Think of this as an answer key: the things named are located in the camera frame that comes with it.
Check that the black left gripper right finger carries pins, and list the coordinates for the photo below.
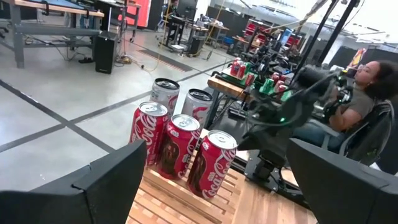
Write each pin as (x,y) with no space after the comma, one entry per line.
(348,199)

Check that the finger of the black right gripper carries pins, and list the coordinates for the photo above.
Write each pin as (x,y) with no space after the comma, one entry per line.
(252,143)

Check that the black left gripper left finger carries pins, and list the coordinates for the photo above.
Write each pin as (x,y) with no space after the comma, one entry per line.
(87,199)

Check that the red Coca-Cola Star Wars can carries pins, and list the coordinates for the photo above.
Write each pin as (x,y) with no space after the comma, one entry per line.
(211,168)
(177,149)

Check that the silver soda can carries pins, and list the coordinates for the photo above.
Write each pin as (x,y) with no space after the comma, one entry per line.
(197,107)

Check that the white can with black lid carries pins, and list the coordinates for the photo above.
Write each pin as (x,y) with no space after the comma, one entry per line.
(164,96)

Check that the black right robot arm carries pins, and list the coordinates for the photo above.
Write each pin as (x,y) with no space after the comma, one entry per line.
(312,79)

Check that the wooden slatted shelf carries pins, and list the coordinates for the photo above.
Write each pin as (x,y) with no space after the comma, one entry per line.
(174,202)

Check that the green soda can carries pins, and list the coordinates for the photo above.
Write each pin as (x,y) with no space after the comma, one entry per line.
(268,86)

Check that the red soda can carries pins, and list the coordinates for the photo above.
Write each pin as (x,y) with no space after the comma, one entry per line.
(249,79)
(235,68)

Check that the wooden workstation table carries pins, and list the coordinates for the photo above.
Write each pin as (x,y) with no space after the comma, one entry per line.
(224,87)

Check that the black office chair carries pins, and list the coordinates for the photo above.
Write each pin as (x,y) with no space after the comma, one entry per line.
(376,133)

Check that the person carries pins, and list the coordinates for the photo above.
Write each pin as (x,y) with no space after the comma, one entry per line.
(357,105)

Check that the black computer tower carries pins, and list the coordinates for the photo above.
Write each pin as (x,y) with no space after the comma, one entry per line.
(105,53)

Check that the grey metal workbench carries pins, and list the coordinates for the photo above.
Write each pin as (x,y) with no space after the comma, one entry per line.
(56,31)

